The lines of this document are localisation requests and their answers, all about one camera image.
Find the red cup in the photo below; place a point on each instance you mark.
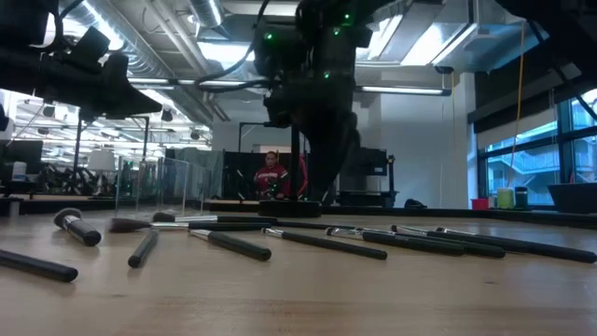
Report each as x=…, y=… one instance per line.
x=479, y=204

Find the person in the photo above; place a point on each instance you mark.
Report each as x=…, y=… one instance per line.
x=273, y=179

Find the black monitor on cart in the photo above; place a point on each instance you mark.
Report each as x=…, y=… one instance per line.
x=373, y=163

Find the small black dome object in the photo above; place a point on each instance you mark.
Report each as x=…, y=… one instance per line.
x=415, y=204

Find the ceiling tube light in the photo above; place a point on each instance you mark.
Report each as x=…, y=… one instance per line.
x=401, y=90
x=158, y=81

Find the dark grey bin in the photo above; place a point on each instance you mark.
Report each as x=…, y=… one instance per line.
x=573, y=198

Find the green container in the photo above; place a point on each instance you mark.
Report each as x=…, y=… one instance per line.
x=505, y=199

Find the short thick kabuki brush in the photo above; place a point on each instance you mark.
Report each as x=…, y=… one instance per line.
x=77, y=228

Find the medium dark-bristle makeup brush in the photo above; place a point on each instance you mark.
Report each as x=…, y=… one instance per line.
x=242, y=219

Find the silver round ceiling duct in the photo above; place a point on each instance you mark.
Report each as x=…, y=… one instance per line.
x=207, y=11

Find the background black robot arms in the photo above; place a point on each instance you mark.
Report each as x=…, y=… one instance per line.
x=70, y=179

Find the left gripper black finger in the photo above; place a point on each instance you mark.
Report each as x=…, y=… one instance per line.
x=121, y=100

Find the black computer monitor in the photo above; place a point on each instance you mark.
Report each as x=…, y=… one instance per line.
x=23, y=154

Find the clear acrylic brush organiser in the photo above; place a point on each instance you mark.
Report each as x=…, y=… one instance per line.
x=140, y=186

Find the black gantry frame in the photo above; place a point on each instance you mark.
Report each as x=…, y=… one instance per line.
x=252, y=123

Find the large brown powder brush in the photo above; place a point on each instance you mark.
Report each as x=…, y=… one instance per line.
x=224, y=226

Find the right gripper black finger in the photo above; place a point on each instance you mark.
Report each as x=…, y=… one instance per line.
x=329, y=158

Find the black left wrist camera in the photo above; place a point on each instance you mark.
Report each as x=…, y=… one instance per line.
x=88, y=46

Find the tall black stand frame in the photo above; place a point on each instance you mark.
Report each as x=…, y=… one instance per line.
x=78, y=154

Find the black tumbler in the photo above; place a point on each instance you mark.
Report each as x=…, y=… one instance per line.
x=521, y=198

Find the slim black makeup brush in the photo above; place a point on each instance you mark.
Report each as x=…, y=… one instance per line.
x=37, y=267
x=317, y=225
x=142, y=249

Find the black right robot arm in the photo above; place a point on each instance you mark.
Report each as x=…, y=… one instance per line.
x=559, y=28

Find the white lampshade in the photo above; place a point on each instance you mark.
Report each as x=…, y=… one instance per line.
x=101, y=160

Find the grey tarp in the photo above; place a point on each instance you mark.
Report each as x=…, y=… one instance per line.
x=205, y=172

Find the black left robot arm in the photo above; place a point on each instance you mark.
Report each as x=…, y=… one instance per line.
x=23, y=21

